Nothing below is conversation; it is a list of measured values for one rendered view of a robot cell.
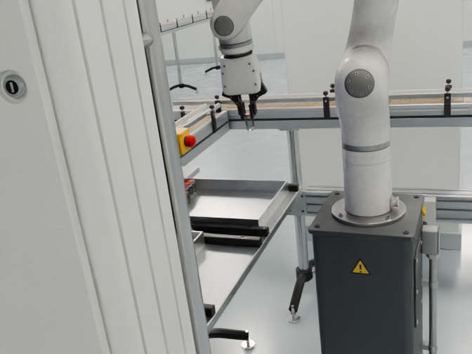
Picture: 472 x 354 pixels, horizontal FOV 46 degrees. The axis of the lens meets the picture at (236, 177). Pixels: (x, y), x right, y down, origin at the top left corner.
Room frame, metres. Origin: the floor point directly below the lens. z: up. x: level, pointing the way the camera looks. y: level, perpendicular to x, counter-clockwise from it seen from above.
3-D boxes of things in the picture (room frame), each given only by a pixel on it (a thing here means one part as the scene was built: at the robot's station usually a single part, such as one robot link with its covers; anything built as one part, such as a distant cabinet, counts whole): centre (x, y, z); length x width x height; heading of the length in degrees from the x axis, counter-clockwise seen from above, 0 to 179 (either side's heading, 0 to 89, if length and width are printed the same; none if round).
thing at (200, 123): (2.08, 0.19, 0.92); 0.69 x 0.16 x 0.16; 157
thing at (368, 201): (1.34, -0.33, 0.95); 0.19 x 0.19 x 0.18
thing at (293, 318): (2.34, -0.27, 0.07); 0.50 x 0.08 x 0.14; 157
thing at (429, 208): (2.07, -0.73, 0.50); 0.12 x 0.05 x 0.09; 67
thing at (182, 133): (1.76, 0.18, 1.00); 0.08 x 0.07 x 0.07; 67
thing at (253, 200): (1.44, 0.06, 0.90); 0.34 x 0.26 x 0.04; 66
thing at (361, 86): (1.31, -0.32, 1.16); 0.19 x 0.12 x 0.24; 162
